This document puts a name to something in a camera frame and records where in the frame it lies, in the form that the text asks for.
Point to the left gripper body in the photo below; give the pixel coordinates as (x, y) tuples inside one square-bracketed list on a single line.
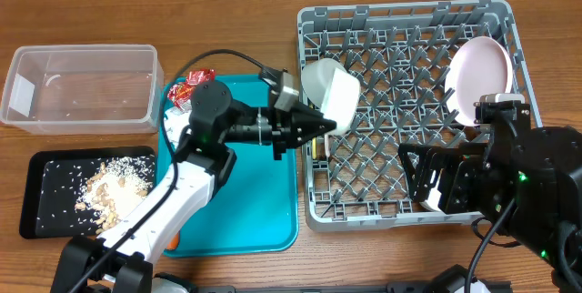
[(281, 128)]

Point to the black tray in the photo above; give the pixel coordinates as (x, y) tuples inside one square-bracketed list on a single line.
[(56, 181)]

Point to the grey bowl with rice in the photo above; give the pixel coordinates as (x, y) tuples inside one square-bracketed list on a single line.
[(316, 77)]

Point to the white cup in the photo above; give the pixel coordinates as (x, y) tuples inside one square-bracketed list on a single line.
[(432, 200)]

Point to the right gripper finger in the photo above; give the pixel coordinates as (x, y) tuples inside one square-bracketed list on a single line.
[(422, 151), (424, 181)]

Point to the orange carrot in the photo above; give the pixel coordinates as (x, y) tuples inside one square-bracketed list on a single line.
[(174, 242)]

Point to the white napkin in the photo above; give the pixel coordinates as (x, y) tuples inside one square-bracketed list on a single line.
[(175, 121)]

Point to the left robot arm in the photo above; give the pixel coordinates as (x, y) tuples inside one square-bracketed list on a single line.
[(200, 165)]

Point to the clear plastic bin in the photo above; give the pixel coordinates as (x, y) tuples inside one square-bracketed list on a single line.
[(83, 89)]

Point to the grey dishwasher rack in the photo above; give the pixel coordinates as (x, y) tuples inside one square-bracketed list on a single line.
[(400, 53)]

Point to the spilled rice and nuts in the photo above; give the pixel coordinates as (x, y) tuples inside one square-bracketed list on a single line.
[(113, 193)]

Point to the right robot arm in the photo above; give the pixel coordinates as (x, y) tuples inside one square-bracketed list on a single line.
[(526, 181)]

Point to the red snack wrapper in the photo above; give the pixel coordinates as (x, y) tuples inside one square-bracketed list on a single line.
[(180, 93)]

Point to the white bowl with nuts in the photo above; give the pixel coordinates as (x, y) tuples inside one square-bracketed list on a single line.
[(340, 101)]

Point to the white plastic fork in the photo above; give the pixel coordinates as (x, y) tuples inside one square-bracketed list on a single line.
[(327, 146)]

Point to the yellow plastic spoon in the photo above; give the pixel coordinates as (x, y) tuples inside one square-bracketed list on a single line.
[(313, 149)]

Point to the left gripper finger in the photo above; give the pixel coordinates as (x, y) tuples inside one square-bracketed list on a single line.
[(306, 114), (312, 129)]

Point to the teal serving tray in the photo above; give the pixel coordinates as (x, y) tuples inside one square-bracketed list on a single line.
[(255, 211)]

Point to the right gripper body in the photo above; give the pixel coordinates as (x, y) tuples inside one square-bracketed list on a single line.
[(477, 189)]

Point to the pink round plate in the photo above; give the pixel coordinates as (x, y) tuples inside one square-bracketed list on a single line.
[(480, 67)]

